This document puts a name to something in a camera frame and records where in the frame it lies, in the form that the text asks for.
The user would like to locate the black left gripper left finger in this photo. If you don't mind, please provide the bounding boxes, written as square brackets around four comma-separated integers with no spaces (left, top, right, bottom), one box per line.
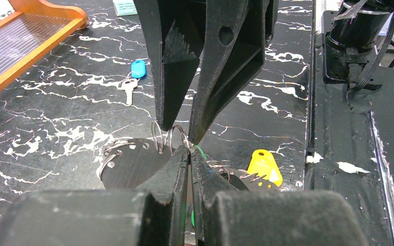
[0,146,189,245]

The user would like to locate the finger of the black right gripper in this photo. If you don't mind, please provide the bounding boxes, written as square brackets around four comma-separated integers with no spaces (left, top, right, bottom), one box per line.
[134,0,206,131]
[188,1,279,144]

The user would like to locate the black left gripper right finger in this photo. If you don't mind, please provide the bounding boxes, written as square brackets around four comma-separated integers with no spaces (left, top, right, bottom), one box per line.
[190,151,368,245]

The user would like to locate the blue key tag with key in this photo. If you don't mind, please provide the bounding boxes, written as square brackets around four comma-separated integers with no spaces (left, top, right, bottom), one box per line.
[119,60,146,106]

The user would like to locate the yellow key tag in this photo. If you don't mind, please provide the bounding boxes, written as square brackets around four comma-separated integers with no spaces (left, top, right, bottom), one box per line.
[247,149,283,187]

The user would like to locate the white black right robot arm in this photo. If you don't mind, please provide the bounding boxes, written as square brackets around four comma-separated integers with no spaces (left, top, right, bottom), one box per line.
[134,1,394,144]

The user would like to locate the white rectangular box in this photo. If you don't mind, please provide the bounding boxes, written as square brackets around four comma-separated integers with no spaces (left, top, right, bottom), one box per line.
[113,0,137,16]

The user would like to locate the orange wooden shelf rack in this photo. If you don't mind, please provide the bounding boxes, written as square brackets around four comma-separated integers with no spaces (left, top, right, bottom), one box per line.
[0,0,89,91]

